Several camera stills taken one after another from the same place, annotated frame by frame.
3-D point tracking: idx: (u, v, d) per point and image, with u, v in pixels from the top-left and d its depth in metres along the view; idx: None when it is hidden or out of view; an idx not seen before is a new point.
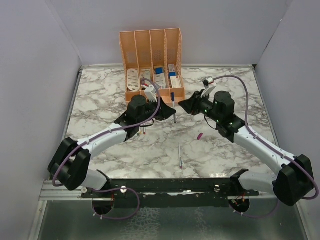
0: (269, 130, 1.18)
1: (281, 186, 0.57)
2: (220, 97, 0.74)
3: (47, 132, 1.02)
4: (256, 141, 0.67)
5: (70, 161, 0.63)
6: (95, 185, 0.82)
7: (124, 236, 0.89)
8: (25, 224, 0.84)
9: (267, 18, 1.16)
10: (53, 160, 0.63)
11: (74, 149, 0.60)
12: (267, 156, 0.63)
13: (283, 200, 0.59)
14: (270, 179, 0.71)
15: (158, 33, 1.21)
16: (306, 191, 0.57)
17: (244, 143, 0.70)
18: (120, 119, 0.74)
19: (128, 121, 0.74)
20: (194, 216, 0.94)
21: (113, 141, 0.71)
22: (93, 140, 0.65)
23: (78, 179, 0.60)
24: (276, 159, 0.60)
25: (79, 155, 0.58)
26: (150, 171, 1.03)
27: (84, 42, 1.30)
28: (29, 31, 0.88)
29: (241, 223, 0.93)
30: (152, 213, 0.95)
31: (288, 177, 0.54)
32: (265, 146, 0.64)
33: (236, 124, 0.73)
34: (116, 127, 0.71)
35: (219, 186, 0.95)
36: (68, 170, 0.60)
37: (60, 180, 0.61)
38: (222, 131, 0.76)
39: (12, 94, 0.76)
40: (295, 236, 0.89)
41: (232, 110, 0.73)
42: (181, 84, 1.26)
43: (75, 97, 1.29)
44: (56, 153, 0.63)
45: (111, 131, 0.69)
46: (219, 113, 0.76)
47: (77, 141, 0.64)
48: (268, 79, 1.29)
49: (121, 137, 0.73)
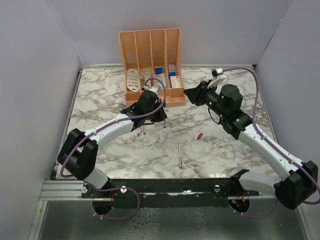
0: (269, 130, 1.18)
1: (285, 190, 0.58)
2: (228, 91, 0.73)
3: (47, 132, 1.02)
4: (263, 142, 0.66)
5: (78, 152, 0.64)
6: (97, 182, 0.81)
7: (124, 236, 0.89)
8: (25, 224, 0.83)
9: (267, 17, 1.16)
10: (61, 151, 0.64)
11: (83, 139, 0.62)
12: (273, 159, 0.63)
13: (284, 202, 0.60)
14: (270, 180, 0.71)
15: (158, 33, 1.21)
16: (308, 195, 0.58)
17: (251, 143, 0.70)
18: (127, 109, 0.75)
19: (135, 112, 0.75)
20: (194, 216, 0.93)
21: (119, 131, 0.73)
22: (100, 131, 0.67)
23: (86, 169, 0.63)
24: (284, 164, 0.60)
25: (87, 145, 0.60)
26: (150, 171, 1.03)
27: (84, 42, 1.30)
28: (29, 31, 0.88)
29: (242, 223, 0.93)
30: (152, 213, 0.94)
31: (295, 184, 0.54)
32: (273, 149, 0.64)
33: (242, 120, 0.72)
34: (122, 117, 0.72)
35: (218, 186, 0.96)
36: (77, 160, 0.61)
37: (70, 170, 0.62)
38: (227, 127, 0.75)
39: (12, 95, 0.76)
40: (296, 236, 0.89)
41: (239, 105, 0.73)
42: (181, 84, 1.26)
43: (75, 97, 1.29)
44: (63, 145, 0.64)
45: (117, 122, 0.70)
46: (224, 108, 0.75)
47: (84, 132, 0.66)
48: (268, 79, 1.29)
49: (128, 127, 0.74)
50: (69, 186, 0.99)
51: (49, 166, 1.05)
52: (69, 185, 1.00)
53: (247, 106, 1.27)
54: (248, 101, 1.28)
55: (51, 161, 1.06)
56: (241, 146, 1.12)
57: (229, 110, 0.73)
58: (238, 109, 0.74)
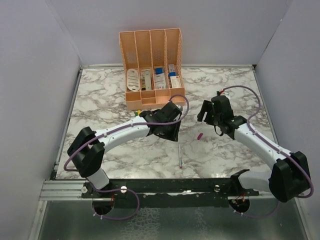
0: (269, 130, 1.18)
1: (275, 181, 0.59)
2: (215, 97, 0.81)
3: (47, 132, 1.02)
4: (254, 137, 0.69)
5: (86, 149, 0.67)
6: (98, 182, 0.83)
7: (124, 236, 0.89)
8: (26, 224, 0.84)
9: (268, 17, 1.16)
10: (72, 146, 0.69)
11: (92, 139, 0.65)
12: (263, 151, 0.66)
13: (278, 196, 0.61)
14: (267, 176, 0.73)
15: (158, 33, 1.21)
16: (301, 188, 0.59)
17: (242, 138, 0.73)
18: (147, 112, 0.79)
19: (154, 117, 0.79)
20: (194, 216, 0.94)
21: (133, 135, 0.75)
22: (110, 133, 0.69)
23: (91, 168, 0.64)
24: (272, 154, 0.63)
25: (94, 146, 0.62)
26: (150, 171, 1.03)
27: (84, 42, 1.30)
28: (29, 31, 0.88)
29: (241, 223, 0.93)
30: (152, 213, 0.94)
31: (282, 171, 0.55)
32: (262, 142, 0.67)
33: (238, 121, 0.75)
34: (137, 121, 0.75)
35: (218, 186, 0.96)
36: (83, 157, 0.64)
37: (76, 165, 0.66)
38: (223, 128, 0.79)
39: (12, 94, 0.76)
40: (296, 236, 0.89)
41: (229, 107, 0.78)
42: (181, 84, 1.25)
43: (75, 97, 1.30)
44: (75, 140, 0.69)
45: (132, 125, 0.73)
46: (218, 112, 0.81)
47: (95, 133, 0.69)
48: (268, 79, 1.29)
49: (141, 133, 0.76)
50: (69, 186, 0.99)
51: (50, 166, 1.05)
52: (69, 185, 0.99)
53: (247, 106, 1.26)
54: (248, 101, 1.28)
55: (51, 161, 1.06)
56: (241, 146, 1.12)
57: (221, 113, 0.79)
58: (230, 111, 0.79)
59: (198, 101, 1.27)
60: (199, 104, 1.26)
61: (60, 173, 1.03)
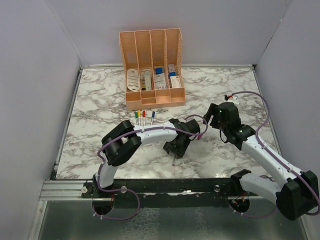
0: (269, 130, 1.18)
1: (284, 199, 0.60)
2: (224, 105, 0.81)
3: (47, 132, 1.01)
4: (263, 151, 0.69)
5: (120, 141, 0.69)
6: (104, 181, 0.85)
7: (124, 236, 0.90)
8: (25, 224, 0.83)
9: (268, 17, 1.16)
10: (108, 134, 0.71)
11: (130, 132, 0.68)
12: (273, 168, 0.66)
13: (284, 213, 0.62)
14: (272, 188, 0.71)
15: (158, 33, 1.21)
16: (309, 207, 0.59)
17: (252, 152, 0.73)
18: (175, 120, 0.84)
19: (181, 125, 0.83)
20: (194, 216, 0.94)
21: (162, 137, 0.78)
22: (146, 130, 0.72)
23: (122, 160, 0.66)
24: (282, 172, 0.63)
25: (132, 139, 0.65)
26: (150, 171, 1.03)
27: (84, 42, 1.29)
28: (30, 31, 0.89)
29: (241, 223, 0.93)
30: (152, 213, 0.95)
31: (292, 192, 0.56)
32: (272, 158, 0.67)
33: (246, 132, 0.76)
34: (168, 126, 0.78)
35: (218, 186, 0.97)
36: (117, 148, 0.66)
37: (107, 153, 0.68)
38: (230, 138, 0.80)
39: (12, 95, 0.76)
40: (295, 236, 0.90)
41: (237, 116, 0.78)
42: (181, 84, 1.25)
43: (75, 97, 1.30)
44: (113, 129, 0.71)
45: (164, 128, 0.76)
46: (225, 120, 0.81)
47: (133, 127, 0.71)
48: (268, 79, 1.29)
49: (168, 137, 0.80)
50: (69, 186, 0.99)
51: (49, 166, 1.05)
52: (69, 185, 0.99)
53: (247, 106, 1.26)
54: (248, 101, 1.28)
55: (51, 161, 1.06)
56: None
57: (229, 122, 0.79)
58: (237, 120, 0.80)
59: (198, 101, 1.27)
60: (199, 104, 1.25)
61: (60, 173, 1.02)
